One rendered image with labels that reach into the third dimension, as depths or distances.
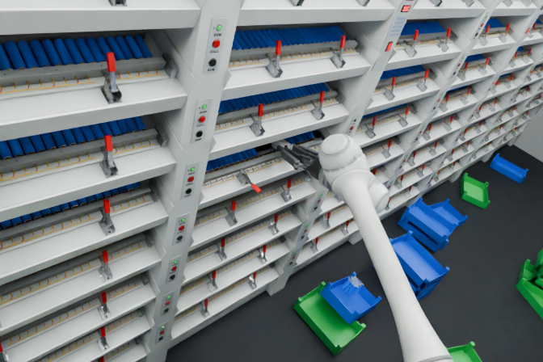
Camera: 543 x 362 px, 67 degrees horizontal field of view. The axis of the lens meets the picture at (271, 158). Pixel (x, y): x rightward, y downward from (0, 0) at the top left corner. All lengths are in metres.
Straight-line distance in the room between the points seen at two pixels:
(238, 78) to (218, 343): 1.32
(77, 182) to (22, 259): 0.22
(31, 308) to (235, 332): 1.07
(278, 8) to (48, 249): 0.75
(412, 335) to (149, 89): 0.77
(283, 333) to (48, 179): 1.46
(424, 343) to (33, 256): 0.87
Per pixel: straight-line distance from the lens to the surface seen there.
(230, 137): 1.13
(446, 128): 2.67
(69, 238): 1.08
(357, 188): 0.99
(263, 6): 0.95
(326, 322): 2.22
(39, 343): 1.38
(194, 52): 0.87
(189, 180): 1.08
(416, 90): 1.91
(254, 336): 2.07
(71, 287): 1.23
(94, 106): 0.84
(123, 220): 1.12
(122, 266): 1.26
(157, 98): 0.88
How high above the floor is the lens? 1.75
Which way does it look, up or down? 35 degrees down
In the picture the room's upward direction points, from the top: 18 degrees clockwise
